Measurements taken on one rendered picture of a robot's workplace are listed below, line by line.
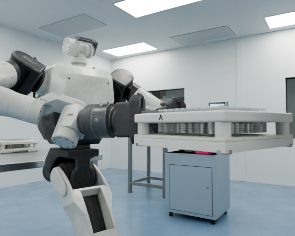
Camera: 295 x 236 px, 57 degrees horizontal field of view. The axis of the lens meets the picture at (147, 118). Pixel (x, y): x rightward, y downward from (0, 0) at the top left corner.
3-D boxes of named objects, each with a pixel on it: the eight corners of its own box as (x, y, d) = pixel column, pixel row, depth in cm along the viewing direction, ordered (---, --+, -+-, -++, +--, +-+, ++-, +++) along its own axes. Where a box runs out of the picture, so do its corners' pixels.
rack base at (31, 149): (-15, 151, 181) (-15, 147, 181) (22, 149, 200) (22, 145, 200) (0, 153, 165) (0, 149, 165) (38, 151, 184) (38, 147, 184)
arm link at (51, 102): (90, 102, 74) (40, 86, 71) (81, 130, 69) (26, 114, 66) (86, 114, 79) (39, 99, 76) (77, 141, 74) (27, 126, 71)
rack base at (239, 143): (293, 145, 58) (293, 134, 58) (225, 153, 43) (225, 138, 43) (203, 140, 77) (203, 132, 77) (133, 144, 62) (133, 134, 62)
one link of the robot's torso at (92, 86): (16, 145, 113) (18, 60, 114) (89, 142, 135) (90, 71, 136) (43, 150, 90) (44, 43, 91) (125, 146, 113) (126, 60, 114)
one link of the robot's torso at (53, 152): (40, 184, 120) (40, 144, 121) (67, 180, 129) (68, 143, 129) (67, 196, 99) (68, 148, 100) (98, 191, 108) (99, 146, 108)
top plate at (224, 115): (293, 122, 59) (293, 112, 59) (225, 121, 43) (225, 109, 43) (203, 122, 78) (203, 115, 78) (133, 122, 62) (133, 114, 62)
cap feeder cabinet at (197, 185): (164, 216, 326) (164, 152, 328) (184, 205, 373) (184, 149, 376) (216, 226, 292) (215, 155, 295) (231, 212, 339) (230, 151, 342)
